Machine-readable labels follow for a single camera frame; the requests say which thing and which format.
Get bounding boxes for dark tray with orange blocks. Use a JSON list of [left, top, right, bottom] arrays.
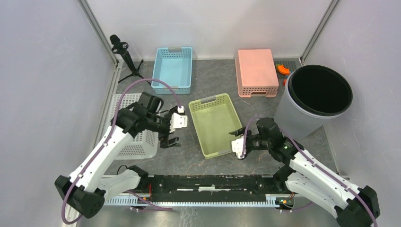
[[274, 60, 297, 78]]

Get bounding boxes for large white perforated basket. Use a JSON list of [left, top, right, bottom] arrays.
[[104, 94, 158, 160]]

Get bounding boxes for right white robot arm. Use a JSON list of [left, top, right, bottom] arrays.
[[230, 117, 380, 227]]

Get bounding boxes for green plastic basket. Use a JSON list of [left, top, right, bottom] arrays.
[[189, 93, 242, 159]]

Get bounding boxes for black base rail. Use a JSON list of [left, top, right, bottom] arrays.
[[148, 175, 281, 202]]

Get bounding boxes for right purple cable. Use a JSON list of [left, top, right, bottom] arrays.
[[240, 117, 379, 227]]

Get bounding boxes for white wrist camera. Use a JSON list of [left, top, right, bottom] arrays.
[[231, 137, 246, 160], [169, 106, 188, 133]]

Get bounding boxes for black microphone on tripod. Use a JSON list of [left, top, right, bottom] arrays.
[[109, 35, 144, 83]]

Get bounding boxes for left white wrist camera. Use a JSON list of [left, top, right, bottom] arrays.
[[169, 106, 188, 133]]

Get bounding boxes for pink plastic basket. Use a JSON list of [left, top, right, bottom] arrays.
[[235, 49, 279, 98]]

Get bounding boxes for blue plastic basket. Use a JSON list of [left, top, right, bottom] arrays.
[[152, 47, 193, 95]]

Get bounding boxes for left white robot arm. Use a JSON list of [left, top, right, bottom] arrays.
[[54, 92, 188, 218]]

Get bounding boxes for white cable duct strip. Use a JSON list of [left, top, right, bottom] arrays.
[[105, 193, 294, 208]]

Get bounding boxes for grey bin with black liner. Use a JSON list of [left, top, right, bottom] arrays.
[[274, 65, 353, 140]]

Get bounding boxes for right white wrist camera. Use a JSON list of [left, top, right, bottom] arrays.
[[231, 137, 246, 160]]

